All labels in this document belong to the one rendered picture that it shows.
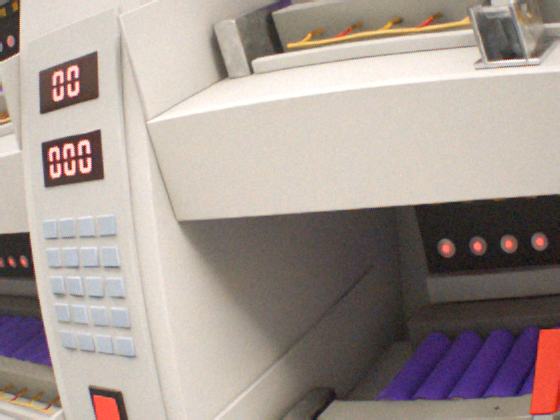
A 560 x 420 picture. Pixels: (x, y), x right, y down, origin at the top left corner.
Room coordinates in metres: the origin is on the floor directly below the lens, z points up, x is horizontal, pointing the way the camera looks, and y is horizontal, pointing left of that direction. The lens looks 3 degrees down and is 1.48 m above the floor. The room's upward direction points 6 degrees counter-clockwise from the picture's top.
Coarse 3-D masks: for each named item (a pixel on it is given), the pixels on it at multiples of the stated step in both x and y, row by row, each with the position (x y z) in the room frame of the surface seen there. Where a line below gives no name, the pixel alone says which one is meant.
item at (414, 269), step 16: (0, 0) 0.77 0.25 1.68; (400, 208) 0.54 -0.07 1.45; (400, 224) 0.54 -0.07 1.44; (416, 224) 0.53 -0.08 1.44; (400, 240) 0.54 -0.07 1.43; (416, 240) 0.53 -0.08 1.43; (400, 256) 0.54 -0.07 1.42; (416, 256) 0.53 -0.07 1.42; (416, 272) 0.54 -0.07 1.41; (416, 288) 0.54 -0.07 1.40; (416, 304) 0.54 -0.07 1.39; (432, 304) 0.53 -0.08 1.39
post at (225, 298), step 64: (64, 0) 0.41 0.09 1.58; (128, 0) 0.38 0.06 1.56; (128, 64) 0.38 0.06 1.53; (128, 128) 0.38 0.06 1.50; (192, 256) 0.40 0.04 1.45; (256, 256) 0.43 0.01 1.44; (320, 256) 0.47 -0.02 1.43; (384, 256) 0.53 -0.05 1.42; (192, 320) 0.39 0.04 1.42; (256, 320) 0.43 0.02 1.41; (192, 384) 0.39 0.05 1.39
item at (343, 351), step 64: (448, 256) 0.49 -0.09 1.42; (512, 256) 0.47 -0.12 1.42; (320, 320) 0.47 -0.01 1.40; (384, 320) 0.52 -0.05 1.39; (448, 320) 0.47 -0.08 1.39; (512, 320) 0.45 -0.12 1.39; (256, 384) 0.42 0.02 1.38; (320, 384) 0.46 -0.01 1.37; (384, 384) 0.48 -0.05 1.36; (448, 384) 0.42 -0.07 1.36; (512, 384) 0.39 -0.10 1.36
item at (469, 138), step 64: (192, 0) 0.40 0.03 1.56; (256, 0) 0.44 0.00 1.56; (320, 0) 0.42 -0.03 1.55; (384, 0) 0.38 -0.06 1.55; (448, 0) 0.37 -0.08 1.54; (512, 0) 0.30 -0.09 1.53; (192, 64) 0.40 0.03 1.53; (256, 64) 0.40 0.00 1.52; (320, 64) 0.38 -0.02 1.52; (384, 64) 0.35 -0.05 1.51; (448, 64) 0.32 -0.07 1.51; (512, 64) 0.29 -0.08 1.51; (192, 128) 0.37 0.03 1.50; (256, 128) 0.35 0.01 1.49; (320, 128) 0.33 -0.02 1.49; (384, 128) 0.32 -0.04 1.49; (448, 128) 0.31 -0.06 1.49; (512, 128) 0.29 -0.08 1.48; (192, 192) 0.38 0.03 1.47; (256, 192) 0.36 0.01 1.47; (320, 192) 0.35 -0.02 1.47; (384, 192) 0.33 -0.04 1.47; (448, 192) 0.32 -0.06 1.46; (512, 192) 0.30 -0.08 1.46
